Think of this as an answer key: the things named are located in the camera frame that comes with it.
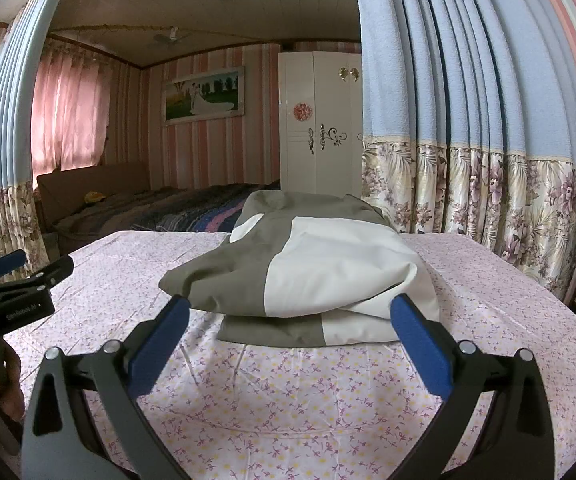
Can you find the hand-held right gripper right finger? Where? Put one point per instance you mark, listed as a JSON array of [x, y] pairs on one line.
[[420, 345]]

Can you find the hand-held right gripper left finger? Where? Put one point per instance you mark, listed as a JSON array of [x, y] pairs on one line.
[[160, 345]]

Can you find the olive and cream jacket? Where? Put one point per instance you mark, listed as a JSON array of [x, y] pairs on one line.
[[328, 270]]

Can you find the yellow toy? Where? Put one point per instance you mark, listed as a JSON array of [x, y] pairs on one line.
[[95, 197]]

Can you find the bed with brown cover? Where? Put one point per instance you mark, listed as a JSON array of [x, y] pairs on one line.
[[118, 210]]

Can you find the brown bed headboard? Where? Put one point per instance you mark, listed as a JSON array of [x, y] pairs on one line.
[[93, 177]]

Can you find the blue floral curtain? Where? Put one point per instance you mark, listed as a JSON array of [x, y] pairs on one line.
[[443, 60], [3, 135]]

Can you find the striped bed blanket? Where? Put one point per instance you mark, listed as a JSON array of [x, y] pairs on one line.
[[208, 215]]

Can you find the pink floral tablecloth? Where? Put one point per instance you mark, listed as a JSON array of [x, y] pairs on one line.
[[293, 410]]

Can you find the pink window curtain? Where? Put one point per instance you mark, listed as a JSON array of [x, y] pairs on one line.
[[68, 110]]

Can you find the white wardrobe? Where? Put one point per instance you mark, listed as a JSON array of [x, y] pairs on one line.
[[328, 105]]

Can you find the ceiling fan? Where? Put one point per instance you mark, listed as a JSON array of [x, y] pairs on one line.
[[170, 37]]

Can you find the round red wardrobe sticker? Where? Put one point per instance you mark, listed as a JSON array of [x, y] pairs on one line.
[[303, 111]]

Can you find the framed wall picture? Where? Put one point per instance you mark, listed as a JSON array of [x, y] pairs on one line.
[[203, 95]]

